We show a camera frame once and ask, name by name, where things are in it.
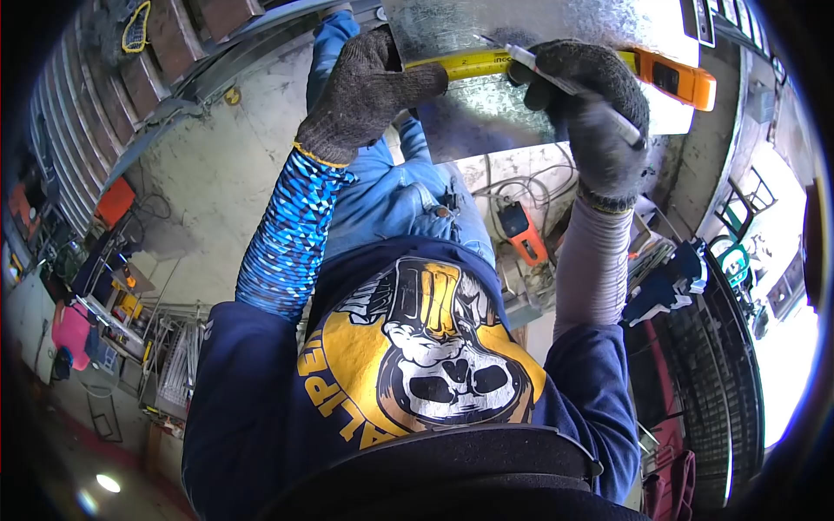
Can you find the person's right fingers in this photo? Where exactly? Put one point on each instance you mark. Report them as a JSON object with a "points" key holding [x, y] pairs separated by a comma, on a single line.
{"points": [[573, 62]]}

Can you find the cluttered workbench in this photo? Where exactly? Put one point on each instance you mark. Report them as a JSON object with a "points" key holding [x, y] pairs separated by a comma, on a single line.
{"points": [[111, 306]]}

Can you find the person's left fingers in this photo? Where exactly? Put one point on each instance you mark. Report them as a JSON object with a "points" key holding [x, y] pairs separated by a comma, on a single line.
{"points": [[378, 47]]}

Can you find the person's legs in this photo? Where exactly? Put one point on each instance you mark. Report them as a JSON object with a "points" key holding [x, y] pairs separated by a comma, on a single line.
{"points": [[384, 195]]}

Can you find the person's left thumb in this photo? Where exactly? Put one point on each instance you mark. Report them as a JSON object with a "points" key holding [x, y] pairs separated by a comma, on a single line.
{"points": [[420, 79]]}

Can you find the stack of metal profiles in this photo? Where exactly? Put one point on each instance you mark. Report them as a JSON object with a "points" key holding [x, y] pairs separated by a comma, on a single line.
{"points": [[85, 124]]}

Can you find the galvanized metal sheet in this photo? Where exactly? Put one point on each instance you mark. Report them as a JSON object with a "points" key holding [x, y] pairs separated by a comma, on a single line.
{"points": [[482, 117]]}

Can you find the person's left hand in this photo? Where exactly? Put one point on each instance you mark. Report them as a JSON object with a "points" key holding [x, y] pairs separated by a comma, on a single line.
{"points": [[355, 104]]}

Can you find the person's body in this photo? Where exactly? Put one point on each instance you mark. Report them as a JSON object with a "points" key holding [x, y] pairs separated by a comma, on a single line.
{"points": [[391, 391]]}

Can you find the blue white work glove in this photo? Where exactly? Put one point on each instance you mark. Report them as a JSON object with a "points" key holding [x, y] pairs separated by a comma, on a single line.
{"points": [[664, 286]]}

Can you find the orange power tool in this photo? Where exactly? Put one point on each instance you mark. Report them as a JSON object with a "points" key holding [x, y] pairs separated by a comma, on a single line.
{"points": [[524, 234]]}

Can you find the white marker pen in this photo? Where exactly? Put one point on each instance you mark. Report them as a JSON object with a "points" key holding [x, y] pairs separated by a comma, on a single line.
{"points": [[521, 56]]}

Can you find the person's right hand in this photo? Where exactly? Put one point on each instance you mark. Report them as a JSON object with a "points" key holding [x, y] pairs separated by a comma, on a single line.
{"points": [[603, 130]]}

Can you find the black metal grate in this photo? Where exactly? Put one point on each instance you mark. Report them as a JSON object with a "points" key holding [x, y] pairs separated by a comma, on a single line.
{"points": [[710, 384]]}

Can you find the yellow black net object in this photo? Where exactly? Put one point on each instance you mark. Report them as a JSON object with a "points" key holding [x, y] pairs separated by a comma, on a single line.
{"points": [[133, 39]]}

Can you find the yellow orange tape measure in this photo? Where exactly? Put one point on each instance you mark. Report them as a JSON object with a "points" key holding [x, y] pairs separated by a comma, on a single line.
{"points": [[677, 78]]}

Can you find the orange box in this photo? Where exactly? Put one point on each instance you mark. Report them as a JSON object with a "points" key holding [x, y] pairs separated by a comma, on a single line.
{"points": [[116, 202]]}

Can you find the pink object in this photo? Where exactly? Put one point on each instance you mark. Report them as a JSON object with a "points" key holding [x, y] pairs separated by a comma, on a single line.
{"points": [[70, 332]]}

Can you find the red cloth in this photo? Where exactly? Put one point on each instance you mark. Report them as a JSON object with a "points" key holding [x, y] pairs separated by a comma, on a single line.
{"points": [[671, 488]]}

